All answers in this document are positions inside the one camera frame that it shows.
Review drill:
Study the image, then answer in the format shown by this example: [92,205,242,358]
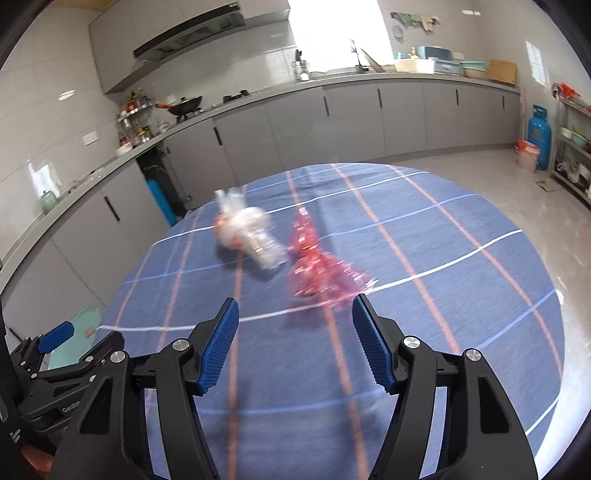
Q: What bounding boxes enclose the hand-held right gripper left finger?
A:
[52,296,241,480]

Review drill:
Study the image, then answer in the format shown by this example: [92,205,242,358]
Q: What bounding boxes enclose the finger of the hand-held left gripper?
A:
[11,323,75,365]
[37,331,125,384]

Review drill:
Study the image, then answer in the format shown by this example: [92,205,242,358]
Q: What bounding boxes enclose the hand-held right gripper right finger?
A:
[351,294,540,480]

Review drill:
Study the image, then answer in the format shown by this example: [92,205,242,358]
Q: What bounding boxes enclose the teal round bin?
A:
[47,306,103,370]

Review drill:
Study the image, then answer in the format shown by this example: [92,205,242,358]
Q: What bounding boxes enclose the red translucent plastic wrapper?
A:
[285,207,376,308]

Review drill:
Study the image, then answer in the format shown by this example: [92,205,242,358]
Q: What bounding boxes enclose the person's left forearm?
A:
[21,450,56,469]

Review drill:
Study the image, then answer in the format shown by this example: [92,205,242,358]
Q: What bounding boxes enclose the blue checked tablecloth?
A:
[99,162,566,480]

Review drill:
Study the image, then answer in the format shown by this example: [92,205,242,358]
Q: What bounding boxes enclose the clear plastic bag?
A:
[213,187,289,271]

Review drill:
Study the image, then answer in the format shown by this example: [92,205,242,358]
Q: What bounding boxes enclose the blue gas cylinder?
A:
[145,180,178,227]
[527,104,553,172]

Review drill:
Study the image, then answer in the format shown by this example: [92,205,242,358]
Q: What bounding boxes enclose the grey kitchen cabinets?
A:
[0,76,522,305]

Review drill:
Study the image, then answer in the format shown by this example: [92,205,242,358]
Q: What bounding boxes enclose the metal spice rack with bottles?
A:
[115,88,155,144]

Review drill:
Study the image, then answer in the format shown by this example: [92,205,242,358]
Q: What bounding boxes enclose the black wok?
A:
[154,95,204,117]

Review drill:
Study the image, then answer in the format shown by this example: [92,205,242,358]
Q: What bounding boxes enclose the white bucket red rim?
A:
[515,140,541,172]

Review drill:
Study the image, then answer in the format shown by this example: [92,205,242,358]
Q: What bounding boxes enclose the gas stove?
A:
[175,90,252,123]

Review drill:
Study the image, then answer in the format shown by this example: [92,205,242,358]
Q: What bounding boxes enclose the beige box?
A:
[394,59,435,75]

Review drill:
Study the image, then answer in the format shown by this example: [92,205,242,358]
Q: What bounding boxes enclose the metal utensil holder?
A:
[293,50,311,83]

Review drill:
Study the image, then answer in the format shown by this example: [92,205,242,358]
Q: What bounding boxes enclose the metal shelf rack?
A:
[549,82,591,204]

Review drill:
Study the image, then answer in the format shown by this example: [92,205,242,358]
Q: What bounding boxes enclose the leaning wooden board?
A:
[360,48,386,73]

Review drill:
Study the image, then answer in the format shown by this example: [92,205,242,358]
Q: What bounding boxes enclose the kitchen faucet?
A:
[348,39,365,75]

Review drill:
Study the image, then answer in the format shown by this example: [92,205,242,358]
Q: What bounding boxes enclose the teal storage box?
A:
[413,45,462,77]

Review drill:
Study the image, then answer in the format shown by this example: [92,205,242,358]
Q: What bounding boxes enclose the wooden cutting board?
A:
[487,59,518,86]

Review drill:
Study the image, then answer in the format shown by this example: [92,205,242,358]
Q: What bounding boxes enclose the range hood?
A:
[131,4,246,77]

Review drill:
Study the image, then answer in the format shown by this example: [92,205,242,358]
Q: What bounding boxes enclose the grey wall cabinet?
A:
[88,0,291,95]

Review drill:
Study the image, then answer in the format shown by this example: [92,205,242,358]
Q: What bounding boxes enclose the hanging cloths on wall rail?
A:
[390,10,441,33]

